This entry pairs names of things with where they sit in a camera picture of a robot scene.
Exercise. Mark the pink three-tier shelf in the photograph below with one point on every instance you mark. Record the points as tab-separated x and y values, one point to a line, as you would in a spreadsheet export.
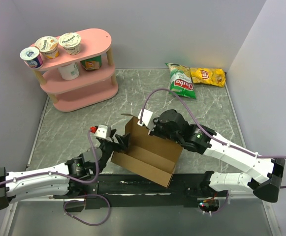
89	87

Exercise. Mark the green Chuba chips bag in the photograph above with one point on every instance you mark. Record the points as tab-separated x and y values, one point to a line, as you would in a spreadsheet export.
180	80

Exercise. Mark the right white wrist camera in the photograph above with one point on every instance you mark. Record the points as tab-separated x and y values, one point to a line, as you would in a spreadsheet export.
146	118

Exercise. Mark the brown cardboard box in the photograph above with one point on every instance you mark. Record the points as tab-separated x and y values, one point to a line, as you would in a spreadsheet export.
151	157

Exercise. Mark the yellow Lays chips bag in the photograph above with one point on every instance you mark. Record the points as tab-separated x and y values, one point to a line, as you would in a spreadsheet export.
208	76

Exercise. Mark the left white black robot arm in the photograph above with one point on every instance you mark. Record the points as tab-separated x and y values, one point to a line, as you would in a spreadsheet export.
64	180

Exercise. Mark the orange Chobani yogurt cup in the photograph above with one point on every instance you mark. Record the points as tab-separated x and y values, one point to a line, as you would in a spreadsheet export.
48	46

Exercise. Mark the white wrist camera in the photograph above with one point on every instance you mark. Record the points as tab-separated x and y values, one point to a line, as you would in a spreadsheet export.
104	132
146	118

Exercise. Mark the white plastic cup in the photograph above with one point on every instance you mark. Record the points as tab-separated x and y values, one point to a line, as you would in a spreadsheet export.
69	72

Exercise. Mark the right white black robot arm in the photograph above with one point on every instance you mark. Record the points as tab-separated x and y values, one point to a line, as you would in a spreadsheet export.
260	176

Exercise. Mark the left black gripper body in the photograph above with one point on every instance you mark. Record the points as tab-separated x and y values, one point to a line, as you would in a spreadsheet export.
107	148

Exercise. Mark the white Chobani yogurt cup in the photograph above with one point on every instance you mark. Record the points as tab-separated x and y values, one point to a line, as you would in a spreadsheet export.
70	42

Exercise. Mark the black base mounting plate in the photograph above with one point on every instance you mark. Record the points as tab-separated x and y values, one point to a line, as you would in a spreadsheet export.
135	191

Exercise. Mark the blue white yogurt cup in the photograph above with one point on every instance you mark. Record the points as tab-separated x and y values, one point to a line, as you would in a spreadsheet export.
31	56

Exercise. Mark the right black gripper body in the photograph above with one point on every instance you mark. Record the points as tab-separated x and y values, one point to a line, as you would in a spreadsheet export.
159	130

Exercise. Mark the green snack cup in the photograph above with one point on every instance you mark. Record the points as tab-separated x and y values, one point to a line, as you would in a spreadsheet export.
91	64

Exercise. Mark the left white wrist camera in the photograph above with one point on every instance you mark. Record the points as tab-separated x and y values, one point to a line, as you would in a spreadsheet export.
104	132

